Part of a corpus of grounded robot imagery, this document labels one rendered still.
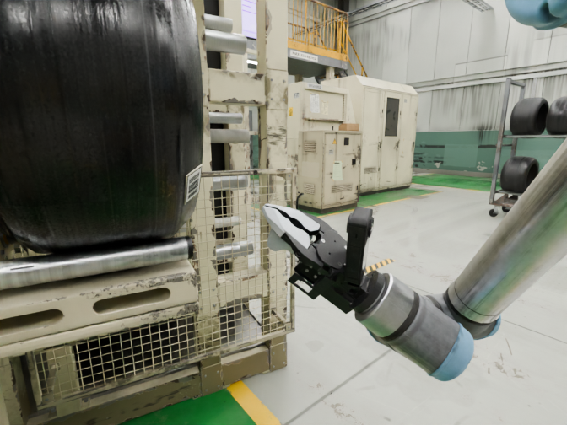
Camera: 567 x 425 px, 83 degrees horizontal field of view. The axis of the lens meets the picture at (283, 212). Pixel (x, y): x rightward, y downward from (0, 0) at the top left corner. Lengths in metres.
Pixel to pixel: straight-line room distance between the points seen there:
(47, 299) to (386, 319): 0.51
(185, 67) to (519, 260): 0.53
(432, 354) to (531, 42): 11.37
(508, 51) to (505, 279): 11.36
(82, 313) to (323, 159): 4.41
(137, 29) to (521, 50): 11.49
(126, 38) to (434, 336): 0.56
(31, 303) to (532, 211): 0.71
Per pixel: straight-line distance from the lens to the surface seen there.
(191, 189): 0.54
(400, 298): 0.50
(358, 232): 0.44
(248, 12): 4.57
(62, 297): 0.62
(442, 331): 0.54
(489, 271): 0.59
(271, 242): 0.50
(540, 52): 11.62
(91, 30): 0.48
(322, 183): 4.85
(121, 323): 0.64
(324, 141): 4.82
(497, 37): 12.05
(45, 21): 0.48
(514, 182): 5.49
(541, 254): 0.55
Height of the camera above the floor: 1.10
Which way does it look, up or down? 13 degrees down
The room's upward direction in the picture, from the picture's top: straight up
